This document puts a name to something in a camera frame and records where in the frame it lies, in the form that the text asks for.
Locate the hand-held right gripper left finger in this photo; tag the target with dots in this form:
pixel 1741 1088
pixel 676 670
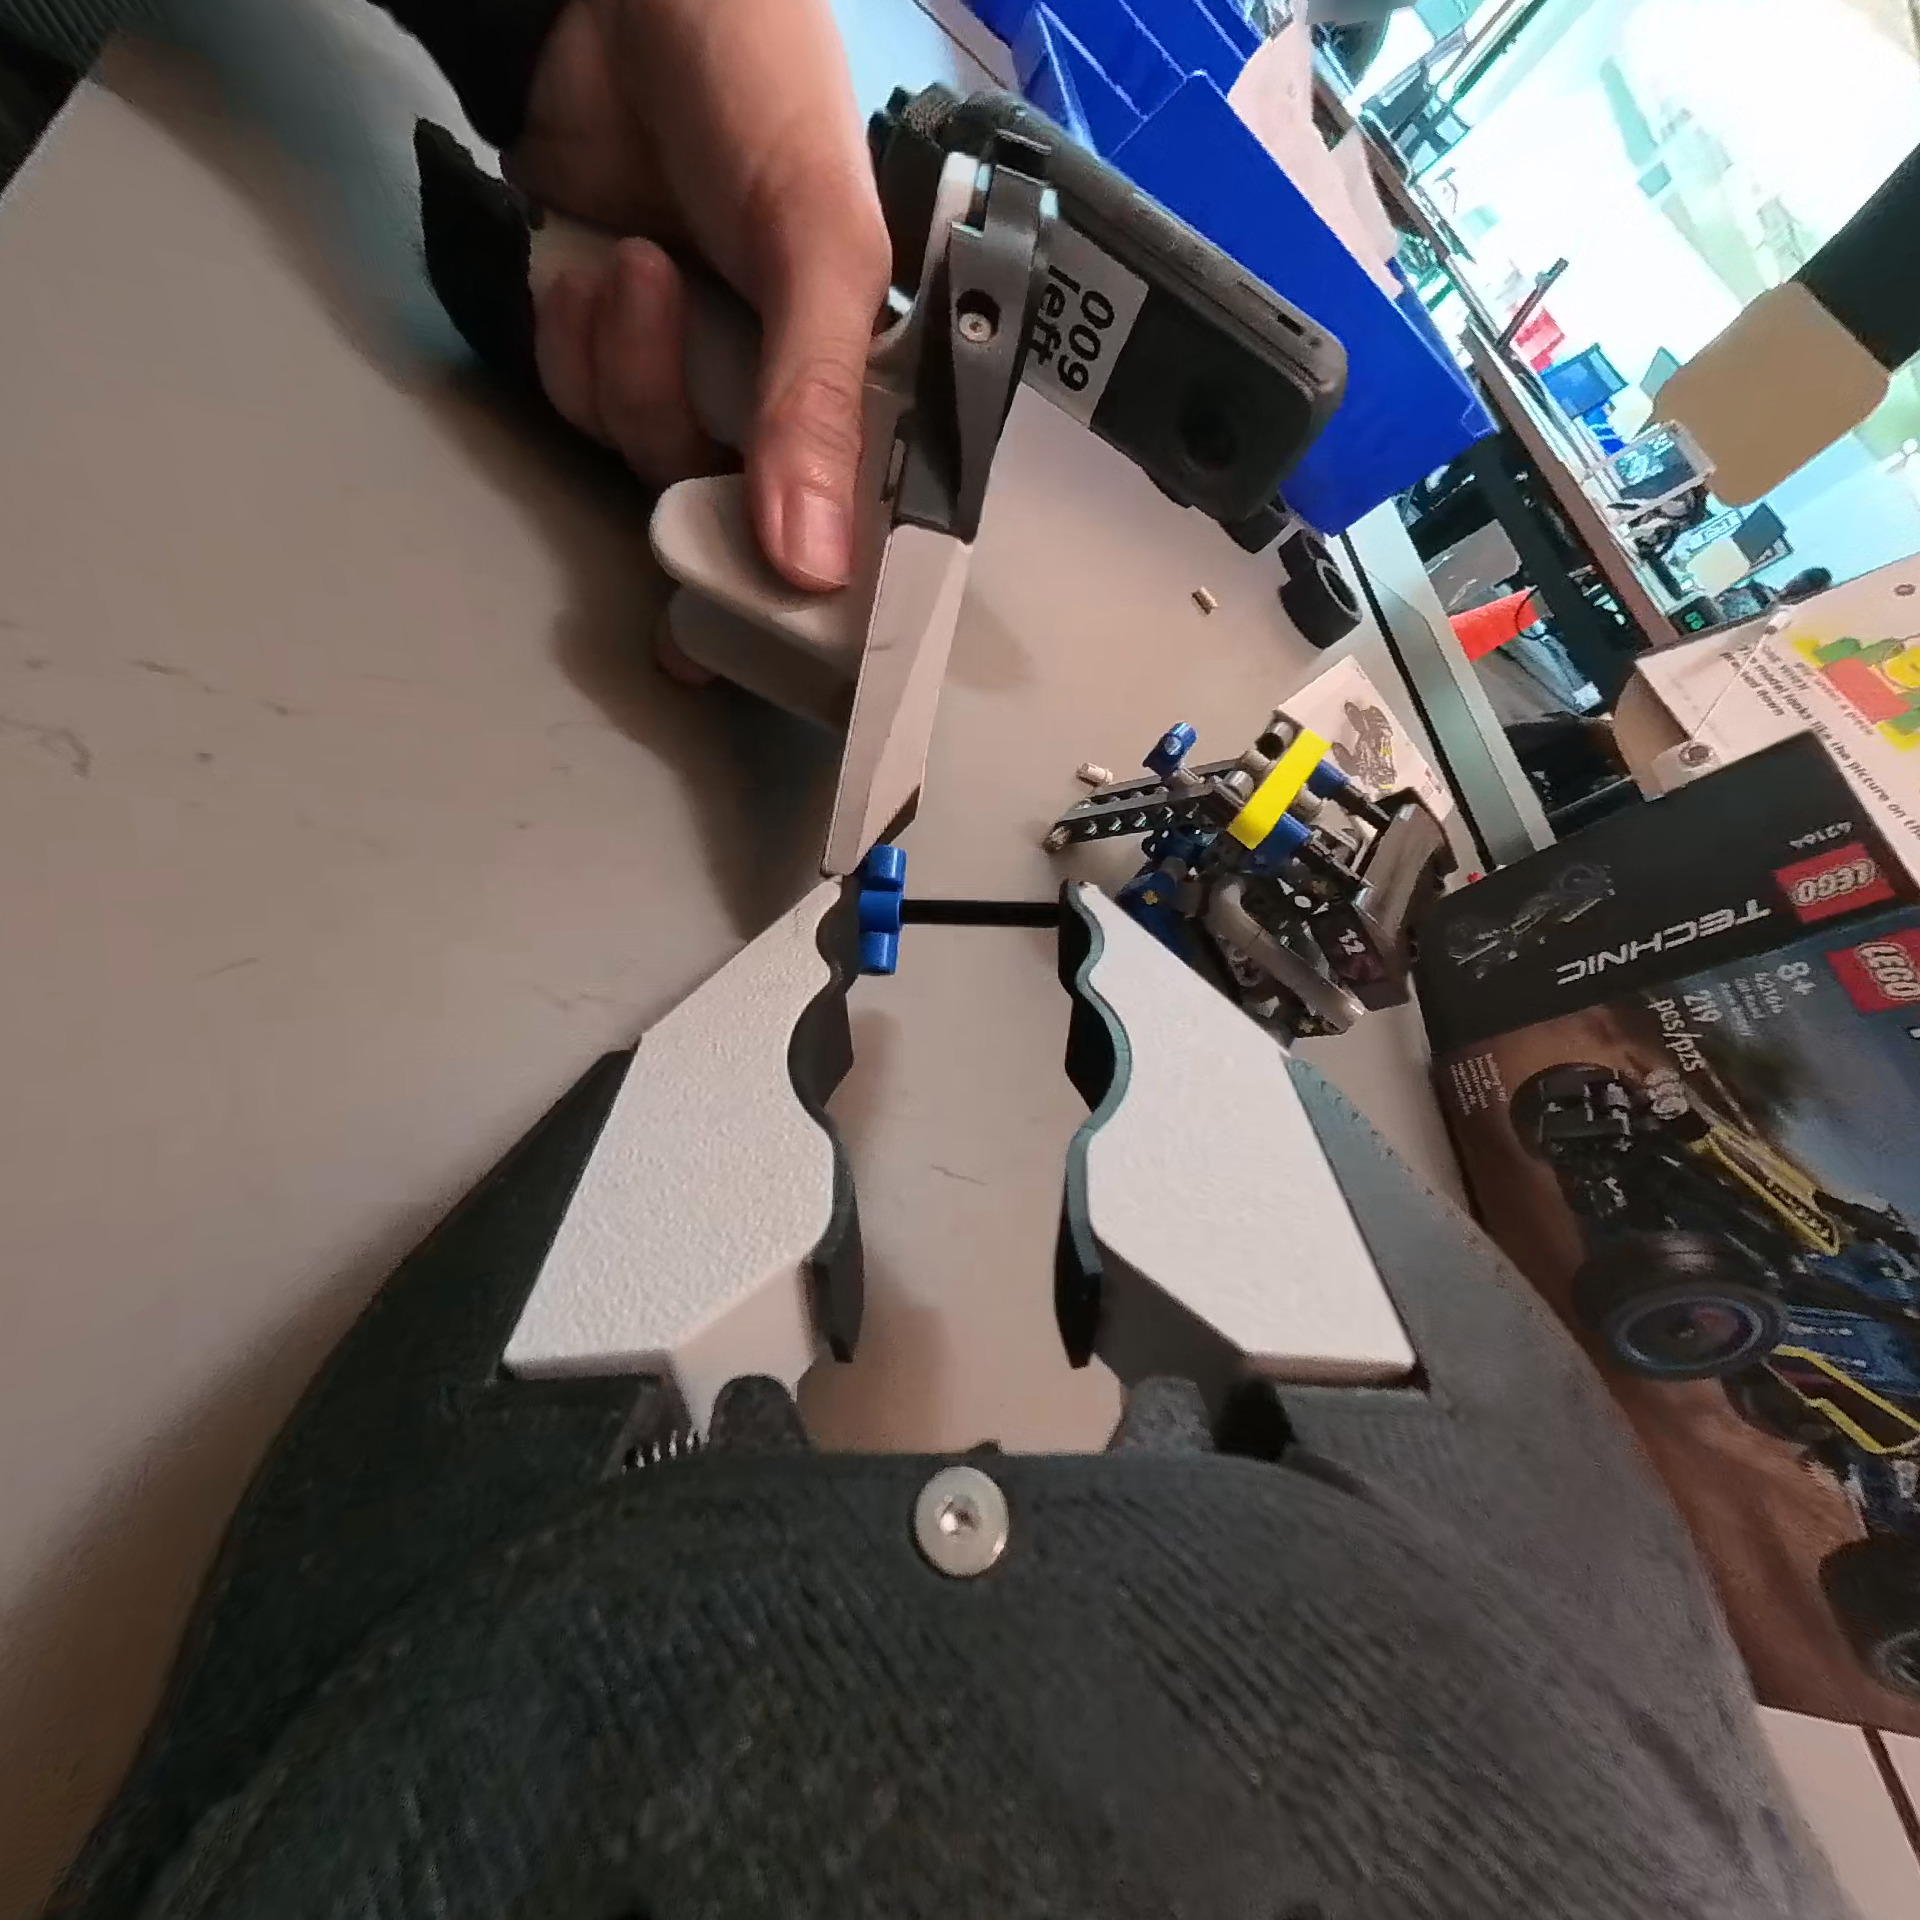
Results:
pixel 691 1185

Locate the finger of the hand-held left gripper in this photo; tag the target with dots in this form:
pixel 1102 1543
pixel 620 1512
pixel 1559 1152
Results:
pixel 892 690

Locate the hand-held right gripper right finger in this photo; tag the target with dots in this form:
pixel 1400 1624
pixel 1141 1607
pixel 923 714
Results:
pixel 1224 1200

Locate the blue plastic bin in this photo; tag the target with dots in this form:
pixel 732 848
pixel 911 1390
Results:
pixel 1319 301

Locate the black axle with blue connector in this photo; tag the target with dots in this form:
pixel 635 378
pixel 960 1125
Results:
pixel 883 902

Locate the partly built toy buggy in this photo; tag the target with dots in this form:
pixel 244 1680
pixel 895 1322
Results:
pixel 1291 930

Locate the instruction booklet with buggy cover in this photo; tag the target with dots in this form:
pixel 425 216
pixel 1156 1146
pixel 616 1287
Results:
pixel 1373 705

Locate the dark toy set box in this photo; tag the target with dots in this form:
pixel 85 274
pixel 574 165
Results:
pixel 1651 1200

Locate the person's left hand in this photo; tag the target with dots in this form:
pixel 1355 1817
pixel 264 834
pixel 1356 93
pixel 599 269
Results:
pixel 720 181

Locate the black toy tire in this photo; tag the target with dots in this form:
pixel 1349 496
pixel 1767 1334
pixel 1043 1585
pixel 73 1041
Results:
pixel 1260 534
pixel 1324 593

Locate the background desk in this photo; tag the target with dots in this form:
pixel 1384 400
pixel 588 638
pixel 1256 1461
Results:
pixel 1517 405

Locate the orange cone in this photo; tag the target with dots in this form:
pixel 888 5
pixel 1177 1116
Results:
pixel 1493 628

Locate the printed paper sign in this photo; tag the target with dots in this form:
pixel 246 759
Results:
pixel 1771 676

